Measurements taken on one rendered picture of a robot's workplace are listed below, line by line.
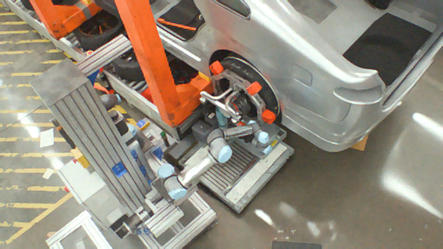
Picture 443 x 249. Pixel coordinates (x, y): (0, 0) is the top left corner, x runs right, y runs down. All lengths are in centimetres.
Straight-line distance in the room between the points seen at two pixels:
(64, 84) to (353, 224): 269
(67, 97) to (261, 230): 222
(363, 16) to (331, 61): 150
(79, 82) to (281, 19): 132
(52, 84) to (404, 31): 297
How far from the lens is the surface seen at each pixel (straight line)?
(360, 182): 409
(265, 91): 325
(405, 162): 430
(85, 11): 514
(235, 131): 303
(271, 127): 406
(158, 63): 322
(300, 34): 272
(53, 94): 231
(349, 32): 394
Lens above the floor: 359
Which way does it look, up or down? 54 degrees down
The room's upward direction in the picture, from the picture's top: 10 degrees counter-clockwise
